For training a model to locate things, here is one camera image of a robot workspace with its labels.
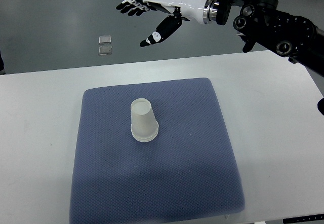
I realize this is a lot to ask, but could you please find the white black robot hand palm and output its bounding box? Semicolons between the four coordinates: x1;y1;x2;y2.
143;0;219;24

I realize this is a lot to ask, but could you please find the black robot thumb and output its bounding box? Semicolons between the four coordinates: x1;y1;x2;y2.
140;13;182;47

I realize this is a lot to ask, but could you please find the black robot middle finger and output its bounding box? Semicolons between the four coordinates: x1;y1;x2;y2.
119;2;149;14

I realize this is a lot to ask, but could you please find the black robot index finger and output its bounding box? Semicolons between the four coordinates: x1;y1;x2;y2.
127;2;175;17

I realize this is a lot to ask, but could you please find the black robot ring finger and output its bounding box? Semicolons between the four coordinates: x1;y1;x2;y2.
116;0;144;9

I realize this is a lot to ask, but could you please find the white paper cup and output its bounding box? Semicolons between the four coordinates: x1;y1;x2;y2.
130;98;159;134
131;128;158;142

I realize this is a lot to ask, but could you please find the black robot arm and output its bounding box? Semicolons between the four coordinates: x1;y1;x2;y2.
116;0;323;76

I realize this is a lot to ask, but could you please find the upper metal floor plate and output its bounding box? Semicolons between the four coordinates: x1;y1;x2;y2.
98;35;112;44

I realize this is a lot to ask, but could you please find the white paper cup on mat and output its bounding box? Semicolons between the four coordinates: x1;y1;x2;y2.
131;128;158;142

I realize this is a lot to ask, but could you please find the person in black trousers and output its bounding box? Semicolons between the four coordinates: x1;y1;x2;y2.
0;53;6;75

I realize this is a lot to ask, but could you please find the blue quilted mat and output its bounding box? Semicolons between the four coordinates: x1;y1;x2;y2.
69;78;245;223

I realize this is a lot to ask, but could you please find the black table control panel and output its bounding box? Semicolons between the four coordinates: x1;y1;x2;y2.
282;214;323;224

